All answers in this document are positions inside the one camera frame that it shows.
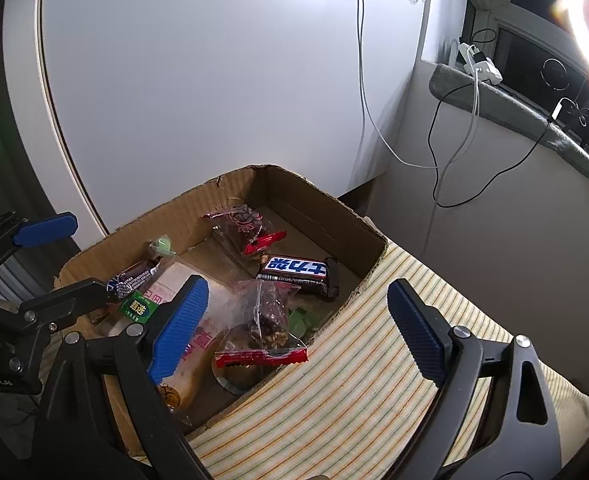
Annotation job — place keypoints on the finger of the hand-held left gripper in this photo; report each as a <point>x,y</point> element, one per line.
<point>44,230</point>
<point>74,297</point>

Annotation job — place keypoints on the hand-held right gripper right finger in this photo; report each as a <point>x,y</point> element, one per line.
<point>419,335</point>

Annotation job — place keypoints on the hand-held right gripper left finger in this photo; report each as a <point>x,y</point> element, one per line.
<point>179,330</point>

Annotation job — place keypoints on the clear bread packet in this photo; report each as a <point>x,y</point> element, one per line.
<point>214,305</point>

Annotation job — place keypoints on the dark green candy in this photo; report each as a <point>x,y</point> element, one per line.
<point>137,307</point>

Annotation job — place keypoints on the small brown chocolate bar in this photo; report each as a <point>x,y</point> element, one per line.
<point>132,277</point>

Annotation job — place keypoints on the brown chocolate egg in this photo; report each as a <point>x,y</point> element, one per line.
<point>227,382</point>

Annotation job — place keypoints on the red-edged walnut snack packet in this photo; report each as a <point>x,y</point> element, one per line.
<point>264,325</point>

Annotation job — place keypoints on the translucent green candy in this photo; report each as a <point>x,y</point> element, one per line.
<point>163,246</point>

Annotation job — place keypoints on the light green candy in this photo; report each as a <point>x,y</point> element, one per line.
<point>302,320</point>

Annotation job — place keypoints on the red-edged chocolate cake packet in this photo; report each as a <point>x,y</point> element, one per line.
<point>244,225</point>

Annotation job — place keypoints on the large brown chocolate bar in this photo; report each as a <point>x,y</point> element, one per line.
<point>299,272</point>

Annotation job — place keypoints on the brown cardboard box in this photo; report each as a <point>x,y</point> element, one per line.
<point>324,220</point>

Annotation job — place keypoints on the striped yellow blanket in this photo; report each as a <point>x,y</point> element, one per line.
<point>349,400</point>

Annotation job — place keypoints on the white wardrobe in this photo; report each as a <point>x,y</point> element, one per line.
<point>199,85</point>

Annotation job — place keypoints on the grey windowsill cushion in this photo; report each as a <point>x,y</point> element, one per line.
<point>524,110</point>

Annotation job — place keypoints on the white power strip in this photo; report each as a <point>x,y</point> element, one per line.
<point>484,67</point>

